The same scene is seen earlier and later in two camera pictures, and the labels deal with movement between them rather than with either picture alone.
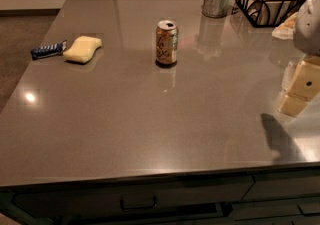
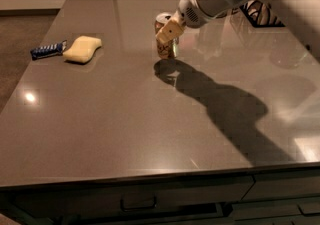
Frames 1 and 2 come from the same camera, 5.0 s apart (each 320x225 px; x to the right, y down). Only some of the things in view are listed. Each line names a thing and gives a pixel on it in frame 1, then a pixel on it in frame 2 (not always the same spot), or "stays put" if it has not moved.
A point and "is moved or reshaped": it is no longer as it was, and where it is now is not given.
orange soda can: [166, 40] is moved or reshaped
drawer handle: [138, 209] stays put
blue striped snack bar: [53, 49] stays put
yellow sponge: [83, 49] stays put
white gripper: [309, 25] to [190, 9]
